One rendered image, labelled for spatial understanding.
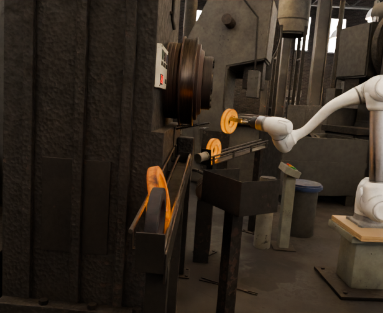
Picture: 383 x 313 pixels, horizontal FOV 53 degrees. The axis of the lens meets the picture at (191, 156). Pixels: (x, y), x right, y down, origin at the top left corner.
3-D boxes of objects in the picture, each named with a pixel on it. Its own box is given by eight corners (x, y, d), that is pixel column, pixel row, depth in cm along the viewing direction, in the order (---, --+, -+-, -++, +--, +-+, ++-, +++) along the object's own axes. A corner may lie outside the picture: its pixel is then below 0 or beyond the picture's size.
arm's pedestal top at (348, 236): (377, 227, 245) (378, 221, 245) (408, 246, 214) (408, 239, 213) (327, 225, 243) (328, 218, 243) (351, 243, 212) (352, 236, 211)
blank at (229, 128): (221, 110, 241) (225, 110, 239) (234, 107, 253) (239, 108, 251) (219, 134, 245) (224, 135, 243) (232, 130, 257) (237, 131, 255)
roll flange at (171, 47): (156, 126, 189) (162, 26, 182) (166, 122, 235) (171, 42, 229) (176, 128, 188) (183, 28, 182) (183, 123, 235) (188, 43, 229)
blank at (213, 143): (209, 166, 258) (213, 166, 256) (203, 148, 249) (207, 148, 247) (219, 151, 268) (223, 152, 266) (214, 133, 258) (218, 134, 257)
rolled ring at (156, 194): (167, 179, 114) (156, 179, 114) (158, 202, 96) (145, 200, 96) (165, 237, 118) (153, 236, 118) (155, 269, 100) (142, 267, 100)
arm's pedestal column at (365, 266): (373, 271, 254) (380, 225, 250) (411, 302, 214) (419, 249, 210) (313, 269, 251) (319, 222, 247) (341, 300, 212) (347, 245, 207)
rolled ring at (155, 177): (166, 228, 123) (156, 230, 124) (173, 208, 141) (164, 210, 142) (153, 173, 120) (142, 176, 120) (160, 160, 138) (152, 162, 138)
